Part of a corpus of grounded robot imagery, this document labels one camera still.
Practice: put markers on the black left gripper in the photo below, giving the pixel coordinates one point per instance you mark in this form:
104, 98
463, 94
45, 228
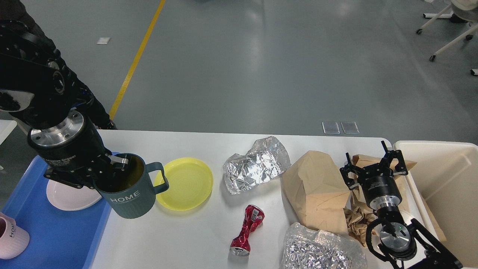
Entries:
71, 148

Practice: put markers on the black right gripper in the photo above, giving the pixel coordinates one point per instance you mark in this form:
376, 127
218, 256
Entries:
379, 191

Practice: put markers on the teal HOME mug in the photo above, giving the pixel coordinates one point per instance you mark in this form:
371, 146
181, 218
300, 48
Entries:
133, 194

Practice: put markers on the yellow plastic plate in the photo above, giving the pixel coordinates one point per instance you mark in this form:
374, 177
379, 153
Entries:
190, 184

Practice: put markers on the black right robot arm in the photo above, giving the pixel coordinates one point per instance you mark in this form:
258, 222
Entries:
388, 237

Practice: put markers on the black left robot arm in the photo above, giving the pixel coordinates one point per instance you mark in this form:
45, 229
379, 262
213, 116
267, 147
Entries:
62, 113

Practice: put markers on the brown paper bag right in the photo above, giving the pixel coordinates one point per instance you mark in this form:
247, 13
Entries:
412, 206

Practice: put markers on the pink plate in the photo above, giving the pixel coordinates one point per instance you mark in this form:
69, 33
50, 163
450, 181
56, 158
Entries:
68, 198

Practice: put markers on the crumpled brown paper ball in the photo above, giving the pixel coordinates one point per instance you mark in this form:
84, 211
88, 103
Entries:
357, 220

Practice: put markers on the large brown paper bag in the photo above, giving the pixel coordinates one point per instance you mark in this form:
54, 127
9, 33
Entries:
314, 187

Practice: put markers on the beige plastic bin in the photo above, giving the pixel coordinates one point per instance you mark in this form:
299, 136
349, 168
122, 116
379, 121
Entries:
445, 177

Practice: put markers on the blue plastic tray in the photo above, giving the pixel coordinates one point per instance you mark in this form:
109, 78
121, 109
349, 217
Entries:
58, 239

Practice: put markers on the crumpled foil sheet lower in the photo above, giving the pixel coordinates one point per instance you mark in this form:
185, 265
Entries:
309, 249

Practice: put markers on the crumpled foil sheet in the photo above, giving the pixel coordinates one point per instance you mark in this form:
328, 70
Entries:
309, 249
267, 159

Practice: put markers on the crumpled foil sheet upper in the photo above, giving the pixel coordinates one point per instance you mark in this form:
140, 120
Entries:
267, 159

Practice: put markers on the pink HOME mug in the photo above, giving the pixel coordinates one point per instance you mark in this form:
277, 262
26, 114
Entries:
13, 239

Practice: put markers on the crushed red can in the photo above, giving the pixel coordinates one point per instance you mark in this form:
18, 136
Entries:
253, 218

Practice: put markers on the person in black clothes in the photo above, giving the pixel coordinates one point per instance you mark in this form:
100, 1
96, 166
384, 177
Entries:
85, 102

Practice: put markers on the white chair base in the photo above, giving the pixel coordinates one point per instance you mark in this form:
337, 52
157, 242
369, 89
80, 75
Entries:
449, 35

